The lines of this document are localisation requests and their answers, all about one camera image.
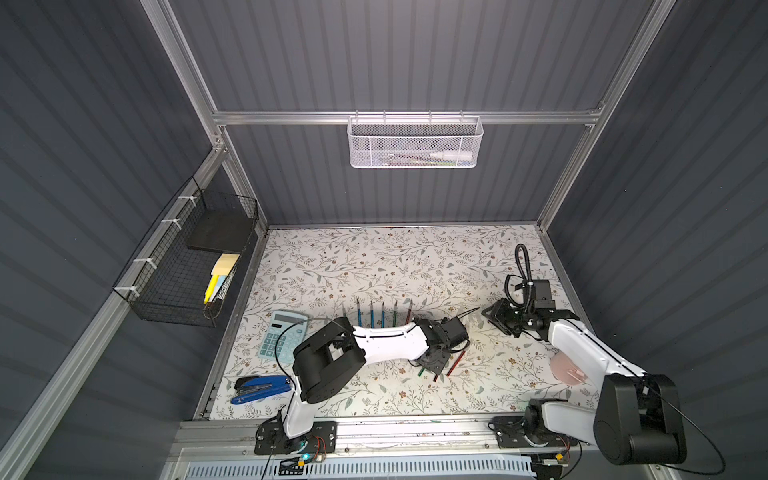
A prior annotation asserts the dark red carving knife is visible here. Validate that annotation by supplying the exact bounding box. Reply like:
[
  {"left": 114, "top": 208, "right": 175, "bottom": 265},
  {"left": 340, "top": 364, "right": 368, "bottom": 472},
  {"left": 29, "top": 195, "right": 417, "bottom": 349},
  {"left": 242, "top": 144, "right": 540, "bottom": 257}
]
[{"left": 445, "top": 351, "right": 467, "bottom": 377}]

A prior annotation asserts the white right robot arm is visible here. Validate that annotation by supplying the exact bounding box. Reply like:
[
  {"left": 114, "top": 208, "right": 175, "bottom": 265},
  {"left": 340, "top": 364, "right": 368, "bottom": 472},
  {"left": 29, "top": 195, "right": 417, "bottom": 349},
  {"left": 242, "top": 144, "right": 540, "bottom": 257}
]
[{"left": 481, "top": 280, "right": 687, "bottom": 465}]

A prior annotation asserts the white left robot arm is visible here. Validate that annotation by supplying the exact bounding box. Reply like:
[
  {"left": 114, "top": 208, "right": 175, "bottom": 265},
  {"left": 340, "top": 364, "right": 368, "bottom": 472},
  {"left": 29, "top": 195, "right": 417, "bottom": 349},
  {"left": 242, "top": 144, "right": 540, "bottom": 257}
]
[{"left": 280, "top": 317, "right": 470, "bottom": 440}]

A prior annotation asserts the pink round object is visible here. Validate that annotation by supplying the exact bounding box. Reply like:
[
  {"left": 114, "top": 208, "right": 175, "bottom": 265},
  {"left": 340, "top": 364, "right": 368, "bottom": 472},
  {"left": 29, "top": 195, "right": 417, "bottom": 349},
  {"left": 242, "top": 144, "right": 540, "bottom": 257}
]
[{"left": 550, "top": 351, "right": 588, "bottom": 386}]

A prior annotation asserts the white ventilated front panel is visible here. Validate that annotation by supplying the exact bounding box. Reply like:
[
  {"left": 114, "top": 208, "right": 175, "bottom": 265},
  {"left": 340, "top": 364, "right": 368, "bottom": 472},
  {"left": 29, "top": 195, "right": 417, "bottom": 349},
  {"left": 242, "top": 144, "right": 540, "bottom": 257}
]
[{"left": 182, "top": 454, "right": 535, "bottom": 479}]

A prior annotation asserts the white tube in basket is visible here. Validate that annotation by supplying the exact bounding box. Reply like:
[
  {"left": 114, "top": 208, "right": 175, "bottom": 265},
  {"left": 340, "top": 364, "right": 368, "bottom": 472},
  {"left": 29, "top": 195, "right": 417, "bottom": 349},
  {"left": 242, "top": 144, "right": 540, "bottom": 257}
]
[{"left": 429, "top": 150, "right": 475, "bottom": 165}]

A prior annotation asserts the blue stapler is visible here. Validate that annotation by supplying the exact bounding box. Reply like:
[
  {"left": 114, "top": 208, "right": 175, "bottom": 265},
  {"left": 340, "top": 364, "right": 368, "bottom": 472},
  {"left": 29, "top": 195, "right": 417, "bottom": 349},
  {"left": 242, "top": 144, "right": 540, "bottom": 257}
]
[{"left": 230, "top": 375, "right": 292, "bottom": 405}]

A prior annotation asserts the yellow sticky note pad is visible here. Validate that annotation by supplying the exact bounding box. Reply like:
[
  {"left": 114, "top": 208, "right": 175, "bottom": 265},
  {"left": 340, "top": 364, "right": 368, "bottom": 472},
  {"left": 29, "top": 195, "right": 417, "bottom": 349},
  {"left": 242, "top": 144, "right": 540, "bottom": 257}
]
[{"left": 203, "top": 253, "right": 240, "bottom": 305}]

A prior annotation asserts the black notebook in basket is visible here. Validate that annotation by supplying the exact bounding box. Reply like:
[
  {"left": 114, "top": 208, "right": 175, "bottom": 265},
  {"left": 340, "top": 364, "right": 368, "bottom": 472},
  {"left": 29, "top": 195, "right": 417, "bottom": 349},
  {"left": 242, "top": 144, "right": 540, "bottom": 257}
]
[{"left": 186, "top": 211, "right": 253, "bottom": 254}]

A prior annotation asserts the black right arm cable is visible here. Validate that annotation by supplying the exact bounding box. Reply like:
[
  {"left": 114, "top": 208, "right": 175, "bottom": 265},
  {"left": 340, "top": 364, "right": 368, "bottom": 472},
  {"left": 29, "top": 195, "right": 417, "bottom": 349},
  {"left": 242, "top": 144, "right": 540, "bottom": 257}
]
[{"left": 503, "top": 242, "right": 535, "bottom": 307}]

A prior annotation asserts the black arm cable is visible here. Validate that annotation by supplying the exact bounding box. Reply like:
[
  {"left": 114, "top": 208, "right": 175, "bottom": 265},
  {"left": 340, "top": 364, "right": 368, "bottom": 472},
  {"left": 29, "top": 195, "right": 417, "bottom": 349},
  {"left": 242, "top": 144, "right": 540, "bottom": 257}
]
[
  {"left": 273, "top": 320, "right": 307, "bottom": 385},
  {"left": 503, "top": 242, "right": 535, "bottom": 307}
]

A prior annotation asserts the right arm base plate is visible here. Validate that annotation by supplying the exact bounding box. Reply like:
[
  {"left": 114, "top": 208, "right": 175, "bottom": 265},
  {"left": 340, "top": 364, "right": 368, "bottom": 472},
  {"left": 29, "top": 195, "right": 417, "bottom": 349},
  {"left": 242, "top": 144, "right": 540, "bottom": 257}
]
[{"left": 487, "top": 415, "right": 577, "bottom": 450}]

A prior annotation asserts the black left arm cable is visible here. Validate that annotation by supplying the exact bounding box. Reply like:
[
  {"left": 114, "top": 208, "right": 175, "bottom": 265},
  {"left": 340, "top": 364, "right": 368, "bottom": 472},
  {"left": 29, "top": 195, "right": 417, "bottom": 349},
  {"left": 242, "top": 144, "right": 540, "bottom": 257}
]
[{"left": 273, "top": 320, "right": 307, "bottom": 385}]

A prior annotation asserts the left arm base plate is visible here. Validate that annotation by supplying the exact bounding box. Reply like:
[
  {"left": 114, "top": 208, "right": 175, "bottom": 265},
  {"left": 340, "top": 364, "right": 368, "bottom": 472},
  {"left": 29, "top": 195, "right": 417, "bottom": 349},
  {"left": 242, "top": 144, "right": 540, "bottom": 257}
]
[{"left": 254, "top": 419, "right": 338, "bottom": 456}]

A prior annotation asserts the white wire mesh basket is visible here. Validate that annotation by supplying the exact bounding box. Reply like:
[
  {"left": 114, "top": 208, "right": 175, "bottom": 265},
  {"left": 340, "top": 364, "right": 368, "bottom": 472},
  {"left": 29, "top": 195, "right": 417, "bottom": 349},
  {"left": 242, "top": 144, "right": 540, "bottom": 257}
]
[{"left": 346, "top": 113, "right": 484, "bottom": 169}]

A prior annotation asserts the black wire wall basket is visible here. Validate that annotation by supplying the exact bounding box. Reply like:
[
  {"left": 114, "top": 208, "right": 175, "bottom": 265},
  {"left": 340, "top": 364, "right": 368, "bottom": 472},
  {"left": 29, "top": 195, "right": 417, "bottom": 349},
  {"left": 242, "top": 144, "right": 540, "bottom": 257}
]
[{"left": 113, "top": 180, "right": 259, "bottom": 327}]

